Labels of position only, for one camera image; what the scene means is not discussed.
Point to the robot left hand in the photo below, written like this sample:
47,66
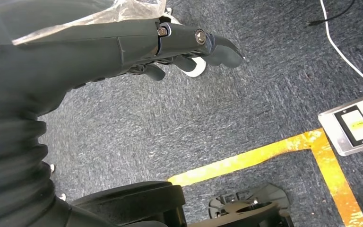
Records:
75,59

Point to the clear plastic hand cover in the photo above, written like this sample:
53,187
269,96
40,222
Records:
137,7

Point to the white shoe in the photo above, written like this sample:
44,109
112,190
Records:
198,70

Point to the yellow tape strip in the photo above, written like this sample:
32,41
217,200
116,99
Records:
247,158

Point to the black robot foot plate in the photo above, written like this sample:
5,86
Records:
250,216

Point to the metal floor socket plate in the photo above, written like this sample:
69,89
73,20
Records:
335,137

